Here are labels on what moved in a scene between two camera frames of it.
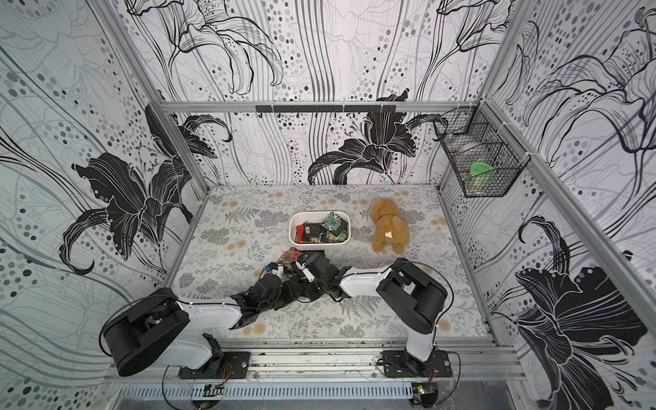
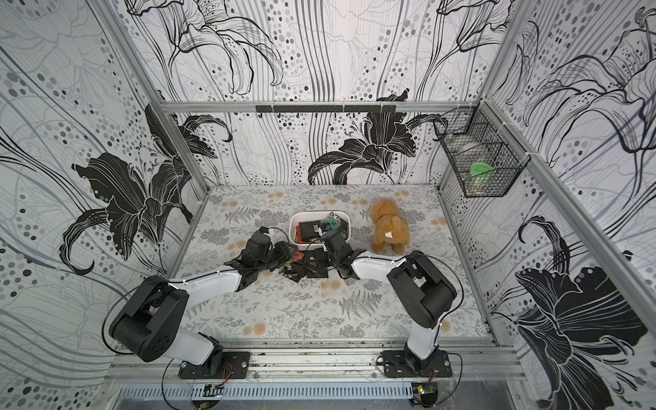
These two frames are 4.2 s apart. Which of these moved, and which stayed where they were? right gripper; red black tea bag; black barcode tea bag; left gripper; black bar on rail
Moved: right gripper; left gripper
Stayed: red black tea bag; black bar on rail; black barcode tea bag
